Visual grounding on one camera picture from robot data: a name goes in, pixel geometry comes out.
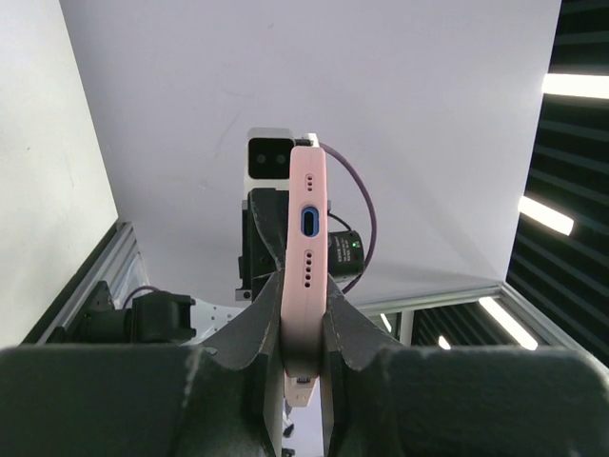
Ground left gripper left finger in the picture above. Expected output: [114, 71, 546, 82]
[1, 273, 284, 456]

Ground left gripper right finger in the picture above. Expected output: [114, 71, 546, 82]
[322, 283, 608, 456]

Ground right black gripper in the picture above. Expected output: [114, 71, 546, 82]
[235, 189, 288, 301]

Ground pink phone case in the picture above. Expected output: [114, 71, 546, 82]
[281, 146, 328, 407]

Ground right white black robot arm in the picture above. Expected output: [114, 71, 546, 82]
[68, 189, 365, 344]

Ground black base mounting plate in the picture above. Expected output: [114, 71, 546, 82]
[23, 223, 141, 345]

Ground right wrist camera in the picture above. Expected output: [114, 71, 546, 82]
[244, 128, 319, 198]

